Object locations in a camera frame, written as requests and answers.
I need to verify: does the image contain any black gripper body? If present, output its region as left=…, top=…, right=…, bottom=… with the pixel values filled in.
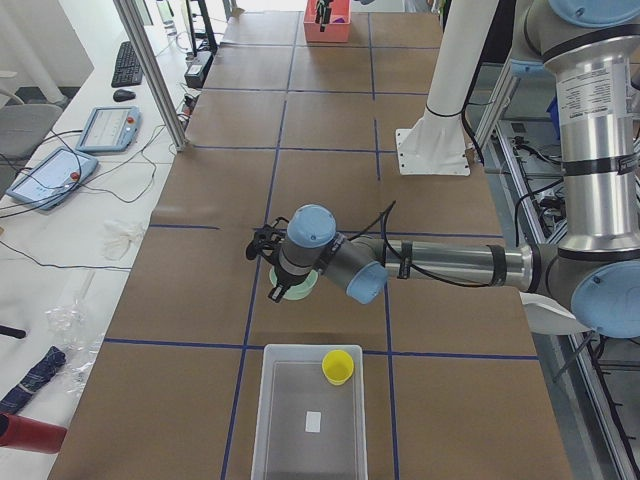
left=315, top=0, right=332, bottom=15
left=273, top=267, right=310, bottom=289

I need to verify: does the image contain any pink plastic bin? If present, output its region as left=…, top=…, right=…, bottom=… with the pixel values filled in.
left=303, top=0, right=351, bottom=43

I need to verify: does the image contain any folded dark blue umbrella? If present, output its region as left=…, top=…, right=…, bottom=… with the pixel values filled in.
left=1, top=346, right=66, bottom=415

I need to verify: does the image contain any white pedestal column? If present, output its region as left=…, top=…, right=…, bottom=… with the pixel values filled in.
left=396, top=0, right=499, bottom=176

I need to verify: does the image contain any black power box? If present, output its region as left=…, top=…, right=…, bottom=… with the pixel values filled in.
left=184, top=51, right=214, bottom=89

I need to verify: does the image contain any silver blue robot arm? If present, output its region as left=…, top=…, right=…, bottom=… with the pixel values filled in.
left=246, top=1, right=639, bottom=338

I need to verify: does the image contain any white crumpled cloth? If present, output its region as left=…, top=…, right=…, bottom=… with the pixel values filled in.
left=102, top=220, right=146, bottom=260

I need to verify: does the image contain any grey office chair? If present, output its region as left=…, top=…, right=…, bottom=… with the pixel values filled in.
left=1, top=87, right=63, bottom=192

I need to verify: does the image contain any red bottle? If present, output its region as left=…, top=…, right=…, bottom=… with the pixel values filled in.
left=1, top=413, right=67, bottom=454

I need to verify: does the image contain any white curved plastic panel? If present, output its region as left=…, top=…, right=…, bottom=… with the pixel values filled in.
left=520, top=292, right=591, bottom=336

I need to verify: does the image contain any clear crumpled plastic wrap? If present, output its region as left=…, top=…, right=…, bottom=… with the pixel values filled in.
left=45, top=270, right=104, bottom=398

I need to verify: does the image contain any aluminium frame post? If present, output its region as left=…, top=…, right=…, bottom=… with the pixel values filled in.
left=113, top=0, right=187, bottom=152

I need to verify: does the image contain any mint green bowl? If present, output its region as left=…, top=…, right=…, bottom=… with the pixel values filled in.
left=269, top=267, right=319, bottom=301

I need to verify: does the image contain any clear white plastic box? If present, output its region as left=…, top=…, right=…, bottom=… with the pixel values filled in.
left=251, top=344, right=368, bottom=479

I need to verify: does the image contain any black computer mouse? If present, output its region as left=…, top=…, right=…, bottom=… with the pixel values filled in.
left=112, top=89, right=136, bottom=103

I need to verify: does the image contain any yellow plastic cup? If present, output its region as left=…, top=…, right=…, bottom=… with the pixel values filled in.
left=321, top=349, right=355, bottom=386

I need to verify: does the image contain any near blue teach pendant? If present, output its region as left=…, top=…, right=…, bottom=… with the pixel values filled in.
left=6, top=147, right=98, bottom=210

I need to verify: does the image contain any black keyboard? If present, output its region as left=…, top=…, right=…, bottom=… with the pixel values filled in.
left=111, top=41, right=143, bottom=88

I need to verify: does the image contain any far blue teach pendant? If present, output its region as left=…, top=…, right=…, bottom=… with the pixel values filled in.
left=76, top=106, right=141, bottom=154

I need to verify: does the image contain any blue teach pendant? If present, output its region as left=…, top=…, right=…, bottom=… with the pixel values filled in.
left=76, top=106, right=141, bottom=154
left=6, top=147, right=98, bottom=210

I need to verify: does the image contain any wrist black camera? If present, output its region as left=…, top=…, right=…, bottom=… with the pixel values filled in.
left=245, top=217, right=289, bottom=265

